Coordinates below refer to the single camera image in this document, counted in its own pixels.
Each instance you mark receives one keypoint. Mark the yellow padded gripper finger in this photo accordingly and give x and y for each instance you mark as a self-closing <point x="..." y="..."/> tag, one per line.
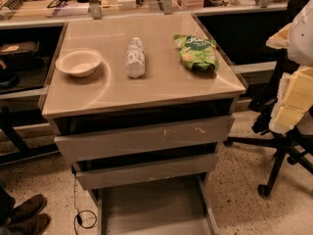
<point x="294" y="99"/>

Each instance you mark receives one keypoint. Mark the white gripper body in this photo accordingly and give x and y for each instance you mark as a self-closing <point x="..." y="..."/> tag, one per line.
<point x="301" y="39"/>

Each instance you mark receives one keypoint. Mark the clear plastic water bottle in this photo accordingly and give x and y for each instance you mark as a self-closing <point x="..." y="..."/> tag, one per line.
<point x="135" y="58"/>

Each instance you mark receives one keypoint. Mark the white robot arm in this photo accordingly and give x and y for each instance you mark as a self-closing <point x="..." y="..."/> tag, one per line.
<point x="300" y="40"/>

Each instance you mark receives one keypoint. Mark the top grey drawer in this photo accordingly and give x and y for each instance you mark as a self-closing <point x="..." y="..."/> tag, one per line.
<point x="125" y="141"/>

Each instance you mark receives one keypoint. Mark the grey drawer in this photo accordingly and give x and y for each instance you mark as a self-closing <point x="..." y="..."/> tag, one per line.
<point x="136" y="173"/>
<point x="125" y="141"/>

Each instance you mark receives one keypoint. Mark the middle grey drawer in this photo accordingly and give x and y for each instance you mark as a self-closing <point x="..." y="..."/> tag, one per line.
<point x="136" y="173"/>

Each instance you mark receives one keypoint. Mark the grey drawer cabinet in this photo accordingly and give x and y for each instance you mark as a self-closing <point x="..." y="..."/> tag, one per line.
<point x="109" y="99"/>

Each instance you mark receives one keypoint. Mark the open bottom drawer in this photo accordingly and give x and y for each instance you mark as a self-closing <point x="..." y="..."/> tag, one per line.
<point x="176" y="206"/>

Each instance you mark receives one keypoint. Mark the black office chair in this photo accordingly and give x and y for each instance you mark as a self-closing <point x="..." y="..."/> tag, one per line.
<point x="296" y="144"/>

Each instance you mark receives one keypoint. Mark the green snack bag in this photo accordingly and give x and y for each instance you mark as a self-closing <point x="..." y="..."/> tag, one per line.
<point x="197" y="53"/>

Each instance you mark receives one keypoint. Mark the white paper bowl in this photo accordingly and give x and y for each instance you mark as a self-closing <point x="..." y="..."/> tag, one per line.
<point x="80" y="62"/>

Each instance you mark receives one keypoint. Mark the black coiled spring tool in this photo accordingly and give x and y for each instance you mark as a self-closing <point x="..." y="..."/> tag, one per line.
<point x="9" y="8"/>

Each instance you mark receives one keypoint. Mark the upper brown shoe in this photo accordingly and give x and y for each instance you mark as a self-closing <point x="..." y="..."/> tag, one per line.
<point x="28" y="208"/>

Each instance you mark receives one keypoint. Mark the brown shoe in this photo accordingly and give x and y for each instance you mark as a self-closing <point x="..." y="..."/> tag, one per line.
<point x="28" y="208"/>
<point x="35" y="225"/>

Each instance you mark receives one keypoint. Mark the lower brown shoe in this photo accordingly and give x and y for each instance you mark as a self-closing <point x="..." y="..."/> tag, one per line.
<point x="35" y="225"/>

